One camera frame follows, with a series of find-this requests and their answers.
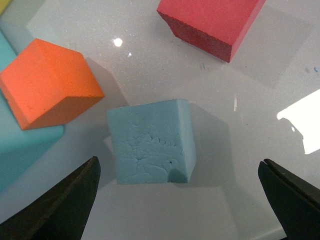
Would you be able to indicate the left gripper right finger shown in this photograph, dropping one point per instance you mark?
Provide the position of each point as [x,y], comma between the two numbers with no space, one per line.
[295,202]

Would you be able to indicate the teal plastic bin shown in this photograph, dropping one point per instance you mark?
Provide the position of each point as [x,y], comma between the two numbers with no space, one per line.
[19,149]

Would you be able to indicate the yellow foam cube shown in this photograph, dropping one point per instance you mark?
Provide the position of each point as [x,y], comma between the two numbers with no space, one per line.
[3,5]

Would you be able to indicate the red foam cube centre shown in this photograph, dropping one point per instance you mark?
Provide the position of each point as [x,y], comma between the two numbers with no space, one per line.
[217,27]

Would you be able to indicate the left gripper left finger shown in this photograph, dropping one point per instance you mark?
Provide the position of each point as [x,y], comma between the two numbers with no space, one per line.
[62,212]

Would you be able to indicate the light blue foam cube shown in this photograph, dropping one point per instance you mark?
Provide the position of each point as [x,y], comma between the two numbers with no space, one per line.
[153,143]

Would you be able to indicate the orange foam cube left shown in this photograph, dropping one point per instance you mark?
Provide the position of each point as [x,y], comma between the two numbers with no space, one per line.
[48,85]

